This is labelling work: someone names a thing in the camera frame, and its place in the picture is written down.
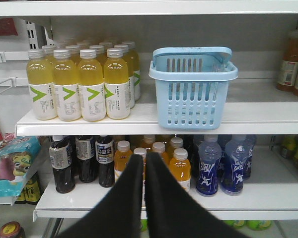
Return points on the pale yellow drink bottle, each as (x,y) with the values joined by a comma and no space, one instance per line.
(116,84)
(91,86)
(41,85)
(65,80)

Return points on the dark tea bottle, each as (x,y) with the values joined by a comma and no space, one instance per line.
(105,157)
(61,161)
(85,152)

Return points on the red lid sauce jar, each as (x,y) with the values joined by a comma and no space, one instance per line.
(12,229)

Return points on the teal snack bag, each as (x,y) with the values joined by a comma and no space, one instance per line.
(16,158)

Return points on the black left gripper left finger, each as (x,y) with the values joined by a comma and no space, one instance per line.
(118,214)

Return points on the orange vitamin drink bottle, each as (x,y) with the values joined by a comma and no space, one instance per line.
(159,147)
(180,168)
(141,151)
(121,157)

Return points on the white metal shelf unit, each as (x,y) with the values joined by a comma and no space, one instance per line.
(256,32)

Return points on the blue sports drink bottle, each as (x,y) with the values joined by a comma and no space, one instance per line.
(210,154)
(235,154)
(250,141)

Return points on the light blue plastic basket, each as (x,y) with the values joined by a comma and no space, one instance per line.
(191,85)

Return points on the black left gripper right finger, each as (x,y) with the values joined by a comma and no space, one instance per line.
(173,213)

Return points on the orange C100 juice bottle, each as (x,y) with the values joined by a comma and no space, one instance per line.
(289,65)

